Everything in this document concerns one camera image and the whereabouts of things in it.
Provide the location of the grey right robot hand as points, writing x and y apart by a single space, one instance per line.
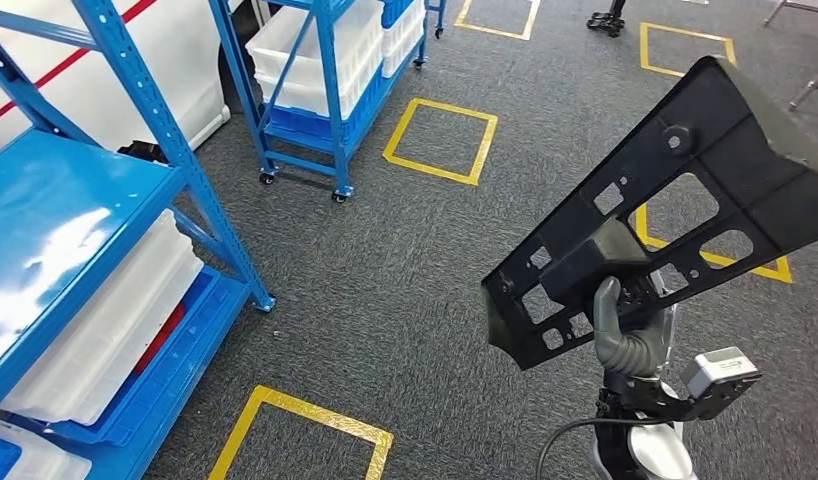
621 351

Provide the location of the black plastic frame part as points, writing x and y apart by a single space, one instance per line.
747 172

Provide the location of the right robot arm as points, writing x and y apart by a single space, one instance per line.
654 450

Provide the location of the yellow floor tape square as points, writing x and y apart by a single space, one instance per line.
316 414
773 272
687 32
495 32

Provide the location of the person's feet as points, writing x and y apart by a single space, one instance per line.
606 25

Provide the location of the white plastic bin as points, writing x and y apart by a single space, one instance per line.
343 33
359 93
44 457
104 331
402 46

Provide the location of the red item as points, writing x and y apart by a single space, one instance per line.
158 341

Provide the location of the white car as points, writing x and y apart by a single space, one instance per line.
117 79

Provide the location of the red barrier belt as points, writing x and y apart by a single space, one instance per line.
71 58

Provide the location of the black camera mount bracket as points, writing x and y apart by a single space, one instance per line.
661 401

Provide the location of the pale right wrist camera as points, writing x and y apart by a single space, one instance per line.
720 371

